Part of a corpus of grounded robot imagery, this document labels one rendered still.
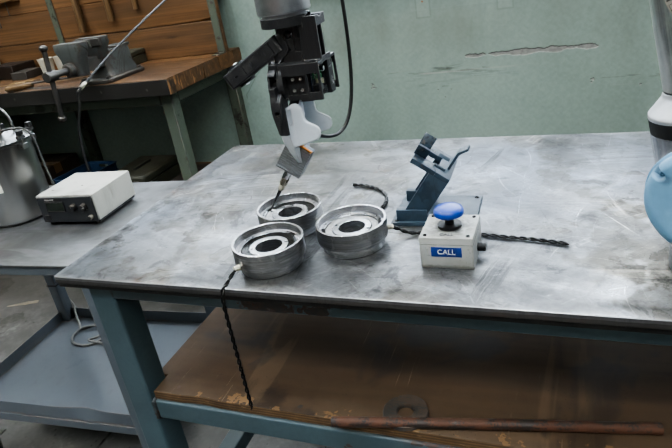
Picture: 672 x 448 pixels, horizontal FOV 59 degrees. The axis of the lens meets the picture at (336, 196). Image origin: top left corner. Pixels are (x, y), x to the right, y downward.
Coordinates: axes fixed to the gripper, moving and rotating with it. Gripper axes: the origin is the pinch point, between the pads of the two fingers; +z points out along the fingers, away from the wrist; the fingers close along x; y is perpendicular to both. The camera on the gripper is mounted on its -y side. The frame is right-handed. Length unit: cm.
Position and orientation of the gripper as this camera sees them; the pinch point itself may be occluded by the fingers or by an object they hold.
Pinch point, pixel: (297, 151)
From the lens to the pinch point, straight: 90.6
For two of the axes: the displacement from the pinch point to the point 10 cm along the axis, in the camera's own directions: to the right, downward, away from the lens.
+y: 9.3, -0.1, -3.6
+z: 1.6, 9.1, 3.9
